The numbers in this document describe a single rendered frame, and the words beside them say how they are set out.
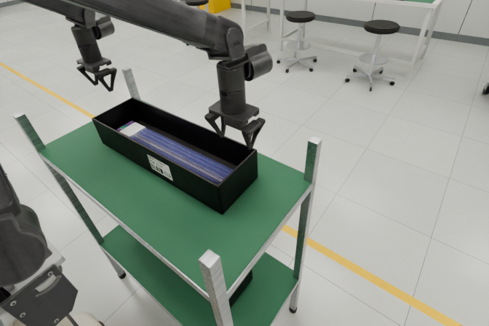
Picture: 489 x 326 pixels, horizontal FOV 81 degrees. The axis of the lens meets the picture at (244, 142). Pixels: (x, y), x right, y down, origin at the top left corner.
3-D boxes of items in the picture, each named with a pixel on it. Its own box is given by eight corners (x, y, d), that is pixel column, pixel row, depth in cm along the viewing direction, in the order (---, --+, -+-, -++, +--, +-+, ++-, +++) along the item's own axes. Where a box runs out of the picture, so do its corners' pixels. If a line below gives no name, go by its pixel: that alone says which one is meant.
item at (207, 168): (118, 137, 107) (116, 129, 104) (134, 127, 111) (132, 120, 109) (224, 195, 82) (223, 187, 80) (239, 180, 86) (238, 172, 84)
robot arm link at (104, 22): (59, -1, 81) (83, 9, 80) (91, -9, 89) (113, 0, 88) (68, 39, 89) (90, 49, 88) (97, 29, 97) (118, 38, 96)
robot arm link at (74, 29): (64, 25, 85) (78, 26, 83) (83, 18, 90) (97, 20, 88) (73, 48, 89) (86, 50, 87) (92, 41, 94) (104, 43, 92)
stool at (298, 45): (288, 54, 400) (290, 6, 361) (324, 63, 374) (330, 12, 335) (268, 68, 370) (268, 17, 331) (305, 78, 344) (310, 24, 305)
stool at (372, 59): (344, 70, 354) (354, 17, 315) (391, 73, 342) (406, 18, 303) (344, 89, 317) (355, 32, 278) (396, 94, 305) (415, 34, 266)
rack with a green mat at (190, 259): (177, 221, 192) (126, 65, 123) (297, 308, 147) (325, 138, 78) (117, 276, 165) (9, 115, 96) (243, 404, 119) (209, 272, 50)
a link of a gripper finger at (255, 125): (242, 134, 74) (240, 102, 68) (265, 144, 70) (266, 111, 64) (225, 148, 69) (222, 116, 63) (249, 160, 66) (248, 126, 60)
